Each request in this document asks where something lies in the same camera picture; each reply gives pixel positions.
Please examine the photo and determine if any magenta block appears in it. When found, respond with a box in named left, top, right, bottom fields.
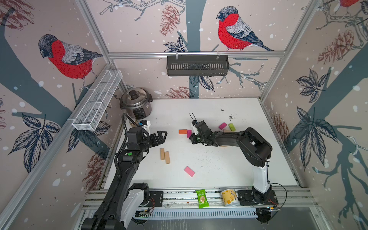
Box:
left=218, top=122, right=227, bottom=130
left=187, top=129, right=192, bottom=139

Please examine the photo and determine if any orange block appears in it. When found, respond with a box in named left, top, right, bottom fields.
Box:
left=179, top=129, right=187, bottom=135

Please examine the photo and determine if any long wooden block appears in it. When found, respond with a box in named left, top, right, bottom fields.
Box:
left=164, top=151, right=171, bottom=164
left=160, top=148, right=165, bottom=160

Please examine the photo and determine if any light pink block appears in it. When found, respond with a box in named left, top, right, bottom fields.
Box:
left=184, top=166, right=195, bottom=177

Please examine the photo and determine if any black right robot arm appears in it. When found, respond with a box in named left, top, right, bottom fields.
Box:
left=189, top=120, right=277, bottom=205

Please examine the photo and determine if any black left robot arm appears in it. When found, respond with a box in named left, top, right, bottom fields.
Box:
left=81, top=114, right=168, bottom=230

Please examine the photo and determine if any silver rice cooker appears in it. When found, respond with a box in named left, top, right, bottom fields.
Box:
left=119, top=88, right=153, bottom=120

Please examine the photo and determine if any green snack packet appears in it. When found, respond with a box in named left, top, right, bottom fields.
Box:
left=196, top=189, right=209, bottom=209

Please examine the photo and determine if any black hanging metal basket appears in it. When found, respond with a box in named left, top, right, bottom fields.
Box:
left=166, top=55, right=230, bottom=77

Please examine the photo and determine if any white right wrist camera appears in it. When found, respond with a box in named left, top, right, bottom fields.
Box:
left=191, top=120, right=199, bottom=135

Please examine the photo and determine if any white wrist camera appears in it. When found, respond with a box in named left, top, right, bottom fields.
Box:
left=138, top=120, right=151, bottom=136
left=191, top=120, right=199, bottom=135

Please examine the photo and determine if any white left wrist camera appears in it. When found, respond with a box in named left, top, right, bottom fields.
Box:
left=138, top=120, right=151, bottom=136

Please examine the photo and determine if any white wire basket shelf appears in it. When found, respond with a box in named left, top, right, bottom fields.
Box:
left=72, top=70, right=122, bottom=131

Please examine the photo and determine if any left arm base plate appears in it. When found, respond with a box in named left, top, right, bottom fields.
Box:
left=144, top=191, right=163, bottom=207

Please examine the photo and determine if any yellow cup on rail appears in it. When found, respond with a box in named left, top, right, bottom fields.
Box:
left=221, top=189, right=240, bottom=208

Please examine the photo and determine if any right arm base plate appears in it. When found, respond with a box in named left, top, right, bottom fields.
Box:
left=237, top=190, right=279, bottom=206

